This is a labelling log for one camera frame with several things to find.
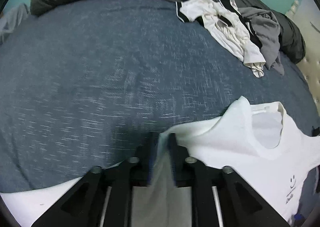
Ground white long sleeve shirt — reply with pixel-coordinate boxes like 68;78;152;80
1;97;319;226

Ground navy blue bed sheet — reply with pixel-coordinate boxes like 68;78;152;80
1;0;319;193

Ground cream tufted headboard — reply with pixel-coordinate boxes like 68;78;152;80
286;0;320;109

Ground grey crumpled garment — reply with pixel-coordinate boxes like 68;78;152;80
238;7;285;76

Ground white black trimmed garment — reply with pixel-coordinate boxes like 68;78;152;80
176;0;266;78

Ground light grey blanket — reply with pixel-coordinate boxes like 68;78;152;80
0;3;30;45

